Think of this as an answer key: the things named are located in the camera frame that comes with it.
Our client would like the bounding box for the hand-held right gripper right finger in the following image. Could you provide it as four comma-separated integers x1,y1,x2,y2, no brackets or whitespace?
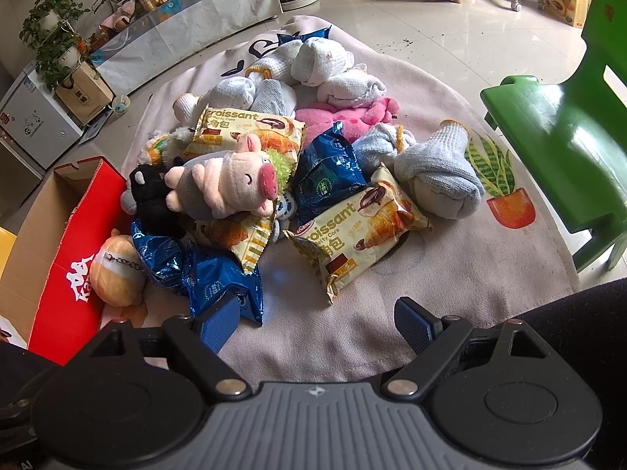
382,296,545,401

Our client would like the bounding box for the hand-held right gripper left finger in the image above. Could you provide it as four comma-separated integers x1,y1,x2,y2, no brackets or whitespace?
91,298,252,401

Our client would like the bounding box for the blue foil snack packet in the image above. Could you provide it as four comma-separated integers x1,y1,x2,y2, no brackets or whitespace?
275,26,330,45
292,121,369,226
131,220,265,326

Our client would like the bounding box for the pale plant-print mat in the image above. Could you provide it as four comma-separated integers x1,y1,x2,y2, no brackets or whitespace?
100,14,581,383

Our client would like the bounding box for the croissant snack packet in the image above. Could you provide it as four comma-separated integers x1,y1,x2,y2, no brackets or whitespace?
193,213,277,275
183,104,305,167
283,161,434,307

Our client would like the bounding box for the small white blue plush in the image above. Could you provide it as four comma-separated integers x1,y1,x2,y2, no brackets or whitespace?
273,191,297,243

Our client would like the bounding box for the rolled grey sock right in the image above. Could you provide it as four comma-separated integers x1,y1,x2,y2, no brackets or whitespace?
393,120,486,220

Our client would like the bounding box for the pink pig plush toy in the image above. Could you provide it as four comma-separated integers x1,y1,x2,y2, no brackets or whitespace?
164,133,280,221

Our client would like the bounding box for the black plush toy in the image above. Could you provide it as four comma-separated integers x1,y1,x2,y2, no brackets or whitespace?
122,164,187,236

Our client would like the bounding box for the red cardboard box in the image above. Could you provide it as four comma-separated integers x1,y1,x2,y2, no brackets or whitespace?
0,155,130,368

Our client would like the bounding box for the green fringed toy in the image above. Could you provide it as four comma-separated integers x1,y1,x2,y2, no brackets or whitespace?
267,149,295,192

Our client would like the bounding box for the person's dark trouser leg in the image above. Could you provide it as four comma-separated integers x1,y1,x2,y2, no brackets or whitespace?
509,277,627,470

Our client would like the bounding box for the white yellow plush toy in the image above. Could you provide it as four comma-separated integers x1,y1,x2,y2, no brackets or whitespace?
140,125,197,167

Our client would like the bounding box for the rolled white glove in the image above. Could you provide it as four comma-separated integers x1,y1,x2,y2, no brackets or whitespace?
203,77,256,108
250,78,298,118
318,63,388,108
174,92,204,121
291,36,356,86
245,39,304,81
353,122,417,167

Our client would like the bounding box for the green plastic chair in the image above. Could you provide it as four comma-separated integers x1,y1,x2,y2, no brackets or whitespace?
480,0,627,275

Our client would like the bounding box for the brown paper bag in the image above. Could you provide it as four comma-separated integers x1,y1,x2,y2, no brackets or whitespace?
54,61,116,125

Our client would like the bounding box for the white low cabinet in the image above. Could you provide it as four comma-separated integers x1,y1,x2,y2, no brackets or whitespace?
0,66,84,173

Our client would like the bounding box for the marble-print covered cabinet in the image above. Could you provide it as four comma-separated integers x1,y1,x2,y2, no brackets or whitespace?
93,0,284,95

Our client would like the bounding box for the small pink toy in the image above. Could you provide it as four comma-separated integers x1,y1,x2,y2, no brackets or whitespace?
100,2,135,31

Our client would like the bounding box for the orange plush toy with chain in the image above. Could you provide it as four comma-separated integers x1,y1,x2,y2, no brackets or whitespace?
89,229,148,321

